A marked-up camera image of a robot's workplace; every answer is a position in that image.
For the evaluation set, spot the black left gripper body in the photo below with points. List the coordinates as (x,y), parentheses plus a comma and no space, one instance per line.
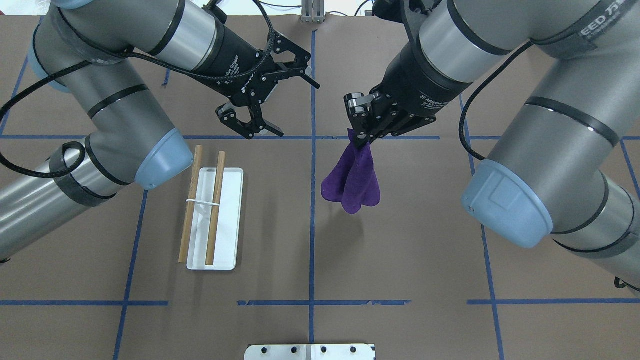
(236,64)

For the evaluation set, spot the white towel rack with dowels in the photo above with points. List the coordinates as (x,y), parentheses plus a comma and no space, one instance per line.
(211,228)

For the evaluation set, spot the aluminium frame post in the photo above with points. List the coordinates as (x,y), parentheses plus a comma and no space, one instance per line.
(313,11)

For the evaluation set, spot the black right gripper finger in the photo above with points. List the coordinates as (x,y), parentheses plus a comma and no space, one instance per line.
(359,109)
(392,123)

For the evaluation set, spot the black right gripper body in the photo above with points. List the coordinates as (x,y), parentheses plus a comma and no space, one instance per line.
(419,86)

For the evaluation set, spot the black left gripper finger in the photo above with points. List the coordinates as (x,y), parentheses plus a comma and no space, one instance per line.
(258,124)
(298,67)

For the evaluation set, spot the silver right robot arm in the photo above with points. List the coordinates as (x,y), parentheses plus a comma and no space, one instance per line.
(543,177)

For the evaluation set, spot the white camera pillar with base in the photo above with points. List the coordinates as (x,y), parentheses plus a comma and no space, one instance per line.
(340,351)

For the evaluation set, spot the purple towel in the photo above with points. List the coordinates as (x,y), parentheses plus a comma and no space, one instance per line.
(353,182)

